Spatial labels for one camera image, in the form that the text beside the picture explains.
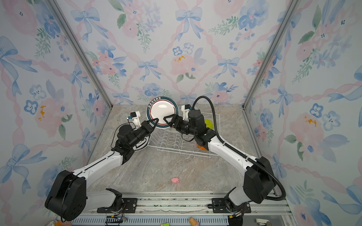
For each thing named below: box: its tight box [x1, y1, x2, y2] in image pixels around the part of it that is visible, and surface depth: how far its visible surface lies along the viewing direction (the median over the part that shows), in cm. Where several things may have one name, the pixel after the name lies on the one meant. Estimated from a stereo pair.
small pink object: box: [171, 177, 181, 184], surface depth 83 cm
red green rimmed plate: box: [146, 96, 180, 129], surface depth 78 cm
